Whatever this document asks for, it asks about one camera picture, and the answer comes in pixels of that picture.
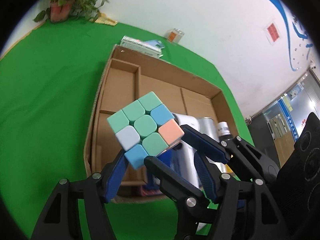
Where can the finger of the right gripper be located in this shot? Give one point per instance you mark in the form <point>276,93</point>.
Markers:
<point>191,203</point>
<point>244,159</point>

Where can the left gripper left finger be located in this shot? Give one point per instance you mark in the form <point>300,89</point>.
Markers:
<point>60,218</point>

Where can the silver metal can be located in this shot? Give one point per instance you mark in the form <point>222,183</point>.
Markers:
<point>207,127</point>

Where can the potted green plant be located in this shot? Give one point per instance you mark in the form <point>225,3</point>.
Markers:
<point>60,10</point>

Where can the glass door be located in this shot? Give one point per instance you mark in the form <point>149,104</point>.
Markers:
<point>277,127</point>

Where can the pastel rubik cube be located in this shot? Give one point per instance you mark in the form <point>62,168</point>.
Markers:
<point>145,128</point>

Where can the blue phone case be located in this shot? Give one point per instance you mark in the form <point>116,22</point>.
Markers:
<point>156,43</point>

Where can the white hair dryer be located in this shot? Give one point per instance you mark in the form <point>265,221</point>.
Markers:
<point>183,154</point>

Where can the clear glass jar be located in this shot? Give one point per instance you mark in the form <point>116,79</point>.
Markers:
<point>175,35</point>

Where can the yellow labelled can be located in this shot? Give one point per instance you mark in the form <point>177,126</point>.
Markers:
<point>223,131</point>

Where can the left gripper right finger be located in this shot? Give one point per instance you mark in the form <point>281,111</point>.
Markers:
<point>246,210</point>

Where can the green table cloth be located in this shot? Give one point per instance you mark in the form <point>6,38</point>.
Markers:
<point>48,85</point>

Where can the cardboard box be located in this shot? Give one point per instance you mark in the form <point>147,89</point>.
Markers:
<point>127,76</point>

